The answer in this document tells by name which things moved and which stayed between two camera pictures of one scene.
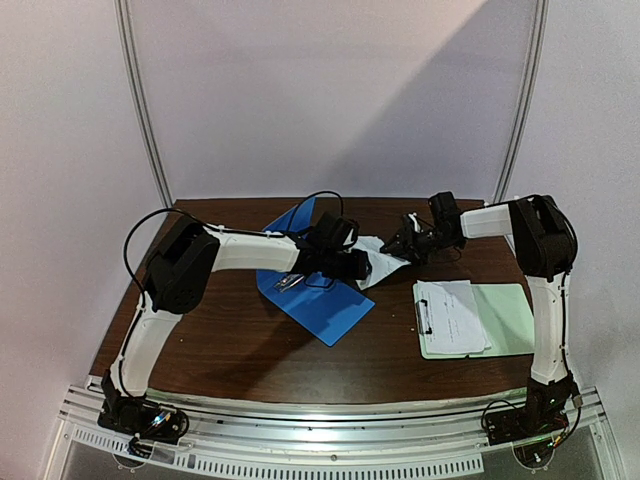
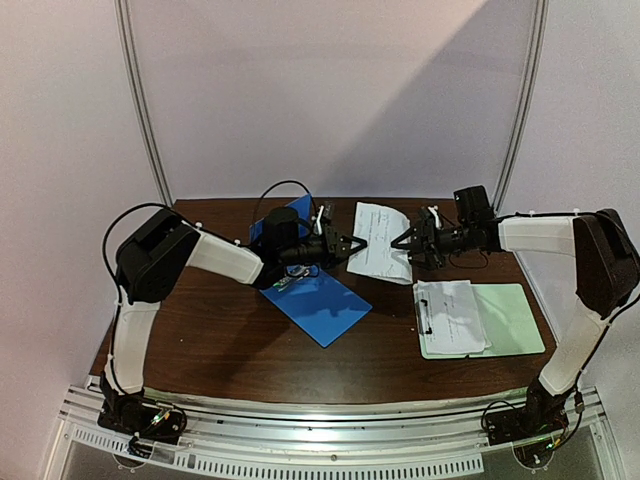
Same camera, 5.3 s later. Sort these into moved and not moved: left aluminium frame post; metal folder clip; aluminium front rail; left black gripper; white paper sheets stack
Moved: left black gripper
Not moved: metal folder clip; left aluminium frame post; white paper sheets stack; aluminium front rail
